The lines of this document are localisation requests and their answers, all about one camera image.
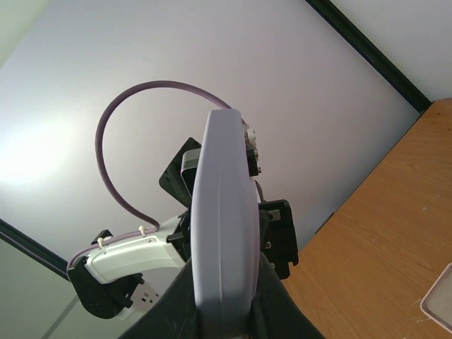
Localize black left frame post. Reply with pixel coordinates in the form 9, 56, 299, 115
0, 220, 69, 281

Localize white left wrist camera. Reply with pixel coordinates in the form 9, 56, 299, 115
181, 124, 261, 195

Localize black frame post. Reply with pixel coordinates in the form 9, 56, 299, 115
305, 0, 432, 115
0, 220, 69, 281

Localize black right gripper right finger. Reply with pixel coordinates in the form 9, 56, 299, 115
249, 254, 323, 339

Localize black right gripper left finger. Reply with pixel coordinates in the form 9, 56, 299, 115
121, 261, 201, 339

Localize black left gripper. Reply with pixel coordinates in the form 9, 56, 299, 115
258, 199, 299, 279

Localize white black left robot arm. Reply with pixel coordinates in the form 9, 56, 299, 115
66, 137, 299, 322

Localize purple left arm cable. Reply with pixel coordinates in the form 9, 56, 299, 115
66, 79, 236, 276

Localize phone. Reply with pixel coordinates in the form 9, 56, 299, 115
191, 109, 260, 338
420, 263, 451, 333

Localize black right frame post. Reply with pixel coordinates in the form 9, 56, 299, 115
305, 0, 432, 115

